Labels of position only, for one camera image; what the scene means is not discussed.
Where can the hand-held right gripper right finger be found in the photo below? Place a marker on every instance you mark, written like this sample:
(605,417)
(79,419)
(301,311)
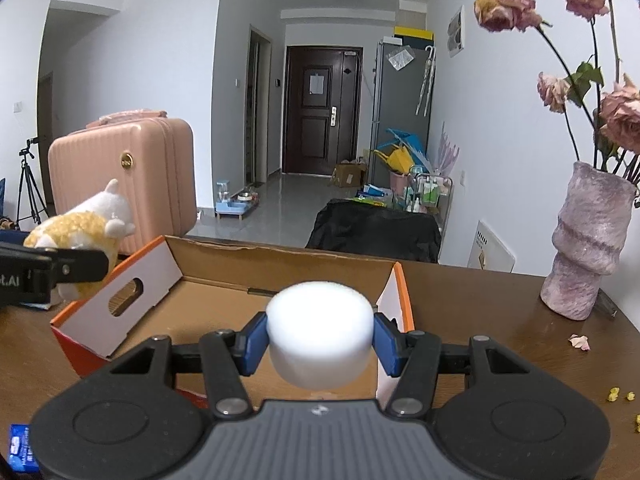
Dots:
(387,345)

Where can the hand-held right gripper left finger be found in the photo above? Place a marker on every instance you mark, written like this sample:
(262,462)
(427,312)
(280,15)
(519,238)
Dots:
(254,345)

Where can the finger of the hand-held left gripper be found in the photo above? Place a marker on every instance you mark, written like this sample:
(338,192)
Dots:
(80,266)

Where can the yellow white plush toy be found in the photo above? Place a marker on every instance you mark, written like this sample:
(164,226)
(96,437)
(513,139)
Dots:
(95,220)

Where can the white foam cylinder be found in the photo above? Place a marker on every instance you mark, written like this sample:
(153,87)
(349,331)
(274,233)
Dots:
(320,330)

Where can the orange cardboard box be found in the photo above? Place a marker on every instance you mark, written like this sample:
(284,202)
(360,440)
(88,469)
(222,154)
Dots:
(150,270)

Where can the small blue tissue packet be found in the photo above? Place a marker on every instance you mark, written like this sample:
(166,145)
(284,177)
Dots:
(22,450)

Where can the pink ribbed suitcase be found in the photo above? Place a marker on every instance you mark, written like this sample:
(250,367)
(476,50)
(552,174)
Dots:
(150,185)

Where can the white flat panel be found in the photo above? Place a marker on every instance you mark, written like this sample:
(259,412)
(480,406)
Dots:
(492,255)

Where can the blue white pet feeder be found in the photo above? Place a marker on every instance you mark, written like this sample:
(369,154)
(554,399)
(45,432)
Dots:
(235,205)

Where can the metal cart with bottles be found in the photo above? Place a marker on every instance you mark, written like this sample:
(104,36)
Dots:
(425,192)

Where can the pink plastic bin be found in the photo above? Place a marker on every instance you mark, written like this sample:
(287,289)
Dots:
(399,182)

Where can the open brown carton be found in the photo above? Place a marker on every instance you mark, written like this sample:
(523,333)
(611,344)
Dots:
(347,175)

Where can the yellow bag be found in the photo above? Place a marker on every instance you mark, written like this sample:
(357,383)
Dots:
(395,160)

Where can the fallen pink petal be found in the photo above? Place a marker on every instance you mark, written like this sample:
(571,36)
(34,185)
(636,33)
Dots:
(580,342)

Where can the purple feather decoration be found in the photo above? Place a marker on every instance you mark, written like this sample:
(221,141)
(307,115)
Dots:
(447,152)

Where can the black eyeglasses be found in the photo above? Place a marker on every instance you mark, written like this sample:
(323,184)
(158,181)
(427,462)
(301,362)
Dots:
(607,305)

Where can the dark brown entrance door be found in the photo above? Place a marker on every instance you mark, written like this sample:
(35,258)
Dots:
(320,130)

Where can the mottled pink ceramic vase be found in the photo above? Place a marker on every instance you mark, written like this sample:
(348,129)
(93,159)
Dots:
(587,240)

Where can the scattered yellow petal bits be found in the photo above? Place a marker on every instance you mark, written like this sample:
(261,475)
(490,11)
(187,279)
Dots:
(612,393)

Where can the grey refrigerator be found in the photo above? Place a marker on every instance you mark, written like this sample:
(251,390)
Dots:
(400,105)

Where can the white folded umbrella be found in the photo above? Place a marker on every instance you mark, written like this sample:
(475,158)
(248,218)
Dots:
(427,80)

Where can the white paper notice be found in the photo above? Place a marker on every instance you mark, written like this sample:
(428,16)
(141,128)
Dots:
(316,83)

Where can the clear plastic bag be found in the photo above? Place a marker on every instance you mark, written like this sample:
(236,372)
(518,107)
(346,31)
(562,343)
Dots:
(401,57)

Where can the yellow black box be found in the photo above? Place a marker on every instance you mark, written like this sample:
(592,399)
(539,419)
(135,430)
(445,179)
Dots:
(414,34)

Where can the dried pink rose bouquet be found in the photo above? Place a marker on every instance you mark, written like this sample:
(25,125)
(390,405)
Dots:
(505,7)

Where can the black camera tripod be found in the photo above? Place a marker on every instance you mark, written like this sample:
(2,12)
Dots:
(27,180)

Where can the white wall electrical panel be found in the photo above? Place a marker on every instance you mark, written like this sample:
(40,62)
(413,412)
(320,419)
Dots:
(456,32)

